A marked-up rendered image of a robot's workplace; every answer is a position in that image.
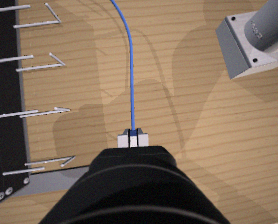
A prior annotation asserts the white cable plug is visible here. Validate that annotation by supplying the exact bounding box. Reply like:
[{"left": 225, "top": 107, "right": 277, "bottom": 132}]
[{"left": 130, "top": 130, "right": 137, "bottom": 147}]

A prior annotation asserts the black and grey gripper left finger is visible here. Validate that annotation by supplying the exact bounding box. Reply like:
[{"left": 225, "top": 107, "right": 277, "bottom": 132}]
[{"left": 117, "top": 129, "right": 130, "bottom": 148}]

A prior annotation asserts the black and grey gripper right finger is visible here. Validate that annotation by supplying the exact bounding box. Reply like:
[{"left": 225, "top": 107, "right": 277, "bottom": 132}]
[{"left": 136, "top": 128, "right": 149, "bottom": 147}]

